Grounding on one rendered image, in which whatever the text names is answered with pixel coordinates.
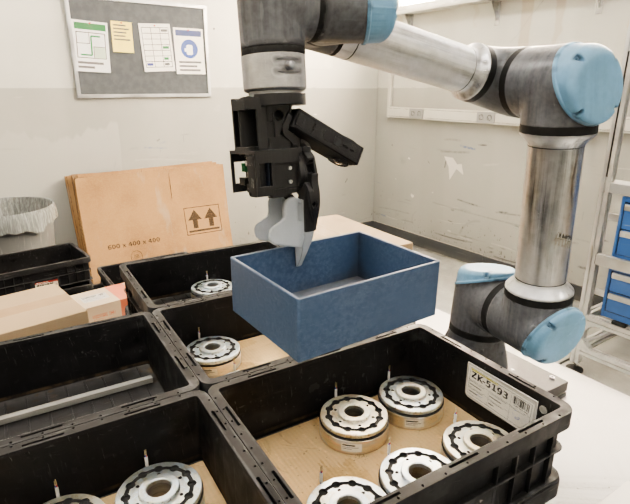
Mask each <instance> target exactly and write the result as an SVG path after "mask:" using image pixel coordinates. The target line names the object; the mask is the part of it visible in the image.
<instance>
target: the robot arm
mask: <svg viewBox="0 0 630 504"><path fill-rule="evenodd" d="M397 7H398V1H397V0H237V12H238V24H239V36H240V48H241V66H242V78H243V89H244V92H245V93H248V94H249V96H246V97H241V98H239V99H231V109H232V121H233V132H234V144H235V150H231V151H229V152H230V163H231V174H232V185H233V193H237V192H245V191H247V192H248V193H249V196H250V197H255V198H258V197H266V196H267V197H268V198H269V200H268V214H267V216H266V217H265V218H264V219H263V220H261V221H260V222H258V223H257V224H256V225H255V227H254V234H255V236H256V238H257V239H259V240H263V241H270V242H271V243H272V244H273V245H280V246H289V247H295V266H296V267H298V266H301V265H302V263H303V261H304V259H305V256H306V254H307V252H308V249H309V247H310V244H311V242H312V239H313V235H314V231H315V230H316V227H317V221H318V215H319V210H320V190H319V184H318V173H317V166H316V161H315V156H314V154H313V153H312V152H311V150H313V151H315V152H316V153H318V154H320V155H322V156H323V157H325V158H327V159H328V161H330V162H332V163H333V164H335V165H337V166H340V167H348V166H349V165H358V163H359V161H360V158H361V155H362V153H363V150H364V148H363V147H362V146H360V145H358V144H357V143H356V142H355V141H353V140H352V139H350V138H348V137H346V136H344V135H342V134H341V133H339V132H337V131H336V130H334V129H333V128H331V127H329V126H328V125H326V124H325V123H323V122H321V121H320V120H318V119H317V118H315V117H313V116H312V115H310V114H308V113H307V112H305V111H304V110H302V109H300V108H296V109H292V106H300V105H306V93H302V91H304V90H305V89H306V88H307V85H306V66H305V49H307V50H311V51H314V52H318V53H321V54H325V55H329V56H332V57H335V58H339V59H342V60H346V61H349V62H353V63H356V64H360V65H363V66H366V67H370V68H373V69H377V70H380V71H384V72H387V73H391V74H394V75H397V76H401V77H404V78H408V79H411V80H415V81H418V82H422V83H425V84H428V85H432V86H435V87H439V88H442V89H446V90H449V91H451V93H452V95H453V96H454V97H455V98H456V99H458V100H461V101H465V102H468V103H471V104H474V105H477V106H479V107H482V108H485V109H488V110H490V111H493V112H496V113H499V114H502V115H505V116H509V117H515V118H520V125H519V134H520V135H521V136H522V137H523V138H524V140H525V141H526V142H527V144H528V146H527V156H526V166H525V176H524V186H523V196H522V206H521V216H520V226H519V236H518V246H517V256H516V266H515V269H514V268H512V267H509V266H505V265H500V264H492V263H471V264H466V265H463V266H462V267H460V269H459V270H458V273H457V278H456V281H455V283H454V284H455V289H454V296H453V302H452V308H451V315H450V322H449V327H448V330H447V332H446V333H445V336H447V337H449V338H451V339H453V340H454V341H456V342H458V343H460V344H462V345H464V346H465V347H467V348H469V349H471V350H473V351H474V352H476V353H478V354H480V355H482V356H484V357H485V358H487V359H489V360H491V361H493V362H494V363H496V364H498V365H500V366H502V367H504V368H505V369H507V370H508V360H507V352H506V346H505V343H506V344H508V345H509V346H511V347H513V348H514V349H516V350H518V351H519V352H521V353H522V355H524V356H525V357H529V358H531V359H533V360H535V361H537V362H539V363H542V364H550V363H554V362H557V361H559V360H561V359H562V358H564V357H565V356H567V355H568V354H569V353H570V352H571V351H572V350H573V349H574V348H575V347H576V345H577V344H578V343H579V341H580V339H581V337H582V335H583V333H584V330H585V326H586V319H585V316H584V315H583V313H582V312H581V311H580V310H579V309H578V308H576V307H573V301H574V294H575V291H574V288H573V286H572V285H571V284H570V283H569V282H568V281H567V274H568V267H569V260H570V252H571V245H572V238H573V231H574V224H575V216H576V209H577V202H578V195H579V187H580V180H581V173H582V166H583V159H584V151H585V145H586V144H587V143H588V142H589V141H590V140H591V139H593V138H594V137H595V136H596V135H597V134H598V129H599V125H600V124H602V123H604V122H606V121H607V120H608V119H610V118H611V117H612V115H613V114H614V113H615V110H614V108H617V107H618V106H619V103H620V100H621V97H622V92H623V74H622V69H621V66H620V63H619V61H618V59H617V58H615V56H614V53H613V52H612V51H611V50H610V49H609V48H607V47H606V46H604V45H601V44H597V43H582V42H570V43H566V44H554V45H538V46H520V47H493V46H488V45H485V44H482V43H472V44H470V45H465V44H462V43H459V42H456V41H453V40H450V39H447V38H445V37H442V36H439V35H436V34H433V33H430V32H427V31H424V30H422V29H419V28H416V27H413V26H410V25H407V24H404V23H402V22H399V21H396V19H397ZM242 161H245V163H241V165H242V172H246V177H239V180H240V183H236V179H235V167H234V162H242ZM292 193H297V194H298V198H296V197H294V195H293V194H292Z"/></svg>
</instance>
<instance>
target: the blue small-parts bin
mask: <svg viewBox="0 0 630 504"><path fill-rule="evenodd" d="M230 259H231V280H232V300H233V311H235V312H236V313H237V314H238V315H240V316H241V317H242V318H243V319H245V320H246V321H247V322H248V323H249V324H251V325H252V326H253V327H254V328H256V329H257V330H258V331H259V332H261V333H262V334H263V335H264V336H266V337H267V338H268V339H269V340H271V341H272V342H273V343H274V344H276V345H277V346H278V347H279V348H281V349H282V350H283V351H284V352H286V353H287V354H288V355H289V356H291V357H292V358H293V359H294V360H295V361H297V362H303V361H305V360H308V359H311V358H314V357H317V356H320V355H322V354H325V353H328V352H331V351H334V350H337V349H339V348H342V347H345V346H348V345H351V344H354V343H356V342H359V341H362V340H365V339H368V338H371V337H373V336H376V335H379V334H382V333H385V332H388V331H390V330H393V329H396V328H399V327H402V326H405V325H407V324H410V323H413V322H416V321H419V320H422V319H424V318H427V317H430V316H433V315H435V310H436V299H437V288H438V277H439V267H440V261H439V260H437V259H434V258H431V257H429V256H426V255H423V254H421V253H418V252H415V251H413V250H410V249H407V248H404V247H402V246H399V245H396V244H394V243H391V242H388V241H386V240H383V239H380V238H378V237H375V236H372V235H369V234H367V233H364V232H361V231H356V232H351V233H346V234H341V235H336V236H331V237H326V238H321V239H316V240H312V242H311V244H310V247H309V249H308V252H307V254H306V256H305V259H304V261H303V263H302V265H301V266H298V267H296V266H295V247H289V246H281V247H276V248H271V249H266V250H261V251H256V252H251V253H246V254H241V255H237V256H232V257H231V258H230Z"/></svg>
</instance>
